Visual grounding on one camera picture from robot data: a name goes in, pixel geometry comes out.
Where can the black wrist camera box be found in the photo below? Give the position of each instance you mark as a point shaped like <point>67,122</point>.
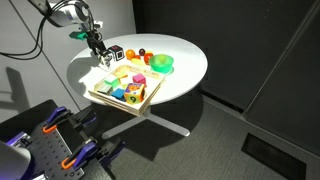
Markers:
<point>91,34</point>

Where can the yellow toy banana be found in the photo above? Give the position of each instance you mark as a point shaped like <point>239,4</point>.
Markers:
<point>136,61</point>

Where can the dark toy plum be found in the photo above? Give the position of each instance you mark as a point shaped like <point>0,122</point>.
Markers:
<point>142,51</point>

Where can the red toy tomato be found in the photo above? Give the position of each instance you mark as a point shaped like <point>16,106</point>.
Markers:
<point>148,58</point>

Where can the wooden tray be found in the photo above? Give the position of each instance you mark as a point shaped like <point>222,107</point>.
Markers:
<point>133,108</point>

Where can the white table pedestal base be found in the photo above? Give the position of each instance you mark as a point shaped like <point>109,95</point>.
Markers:
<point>166,125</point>

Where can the colourful number cube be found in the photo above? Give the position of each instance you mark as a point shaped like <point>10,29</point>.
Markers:
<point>134,95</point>

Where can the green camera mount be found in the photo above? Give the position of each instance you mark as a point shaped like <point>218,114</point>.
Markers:
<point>80,35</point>

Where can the pink block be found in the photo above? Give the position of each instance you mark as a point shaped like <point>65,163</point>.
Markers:
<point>139,79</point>

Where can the small yellow toy fruit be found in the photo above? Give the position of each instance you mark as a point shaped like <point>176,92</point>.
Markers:
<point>149,52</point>

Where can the white rounded robot cover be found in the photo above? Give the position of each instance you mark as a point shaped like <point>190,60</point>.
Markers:
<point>13,163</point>

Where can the black pegboard plate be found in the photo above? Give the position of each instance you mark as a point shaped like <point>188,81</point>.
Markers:
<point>50,150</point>

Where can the grey block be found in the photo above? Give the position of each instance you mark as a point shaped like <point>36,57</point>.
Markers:
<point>104,89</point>

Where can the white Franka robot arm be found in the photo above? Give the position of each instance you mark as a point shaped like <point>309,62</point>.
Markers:
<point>66,15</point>

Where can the blue block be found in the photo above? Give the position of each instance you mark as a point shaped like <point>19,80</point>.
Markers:
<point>117,94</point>

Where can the small red toy fruit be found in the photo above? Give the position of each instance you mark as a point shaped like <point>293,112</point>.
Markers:
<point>136,57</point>

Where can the cream wooden block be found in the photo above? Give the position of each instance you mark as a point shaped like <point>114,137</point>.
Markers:
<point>125,81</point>

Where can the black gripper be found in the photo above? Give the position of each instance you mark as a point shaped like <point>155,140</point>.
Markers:
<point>97,45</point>

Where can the light green block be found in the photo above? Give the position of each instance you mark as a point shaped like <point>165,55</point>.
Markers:
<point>110,79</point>

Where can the black cube with pink print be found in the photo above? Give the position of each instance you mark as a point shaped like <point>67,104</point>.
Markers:
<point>117,52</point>

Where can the black mounting platform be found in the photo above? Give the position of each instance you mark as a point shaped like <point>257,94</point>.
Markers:
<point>20,116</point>

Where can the dark floor vent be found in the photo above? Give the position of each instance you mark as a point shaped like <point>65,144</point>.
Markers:
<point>273,156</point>

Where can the green plastic bowl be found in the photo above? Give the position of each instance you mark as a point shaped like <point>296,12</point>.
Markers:
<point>161,63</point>

